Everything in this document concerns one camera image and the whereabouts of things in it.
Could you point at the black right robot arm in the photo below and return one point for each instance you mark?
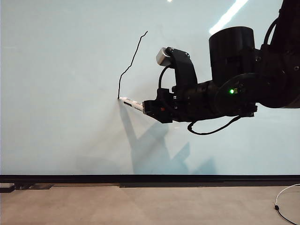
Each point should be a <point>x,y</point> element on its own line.
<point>234,58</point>

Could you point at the whiteboard with black frame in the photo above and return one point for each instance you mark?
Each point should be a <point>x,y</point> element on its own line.
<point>58,93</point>

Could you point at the white marker pen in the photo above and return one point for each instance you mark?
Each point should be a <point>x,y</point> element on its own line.
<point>131,103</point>

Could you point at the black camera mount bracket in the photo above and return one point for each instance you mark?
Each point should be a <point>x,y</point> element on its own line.
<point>185,70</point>

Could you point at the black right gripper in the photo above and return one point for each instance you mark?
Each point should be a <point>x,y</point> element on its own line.
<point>185,105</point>

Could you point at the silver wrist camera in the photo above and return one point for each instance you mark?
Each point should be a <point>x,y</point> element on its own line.
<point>161,57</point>

